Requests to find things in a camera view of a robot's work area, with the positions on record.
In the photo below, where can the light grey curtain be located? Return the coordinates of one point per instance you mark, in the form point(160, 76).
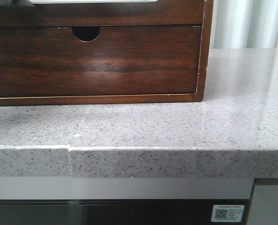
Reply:
point(244, 24)

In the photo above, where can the dark wooden drawer cabinet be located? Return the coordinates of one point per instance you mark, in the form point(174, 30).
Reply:
point(124, 98)

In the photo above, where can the white QR code sticker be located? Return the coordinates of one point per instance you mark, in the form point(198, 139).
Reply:
point(227, 213)

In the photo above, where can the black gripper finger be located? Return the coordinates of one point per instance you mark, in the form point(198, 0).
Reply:
point(21, 4)

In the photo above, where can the white tray in drawer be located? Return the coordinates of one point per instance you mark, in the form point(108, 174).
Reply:
point(87, 1)

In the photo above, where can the grey cabinet door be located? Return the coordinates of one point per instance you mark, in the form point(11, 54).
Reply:
point(264, 203)

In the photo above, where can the wooden drawer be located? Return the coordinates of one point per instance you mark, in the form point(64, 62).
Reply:
point(41, 62)
point(161, 12)

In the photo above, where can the black glass oven door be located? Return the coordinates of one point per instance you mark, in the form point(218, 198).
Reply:
point(114, 212)

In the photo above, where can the grey trim panel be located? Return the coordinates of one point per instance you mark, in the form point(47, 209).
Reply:
point(43, 188)

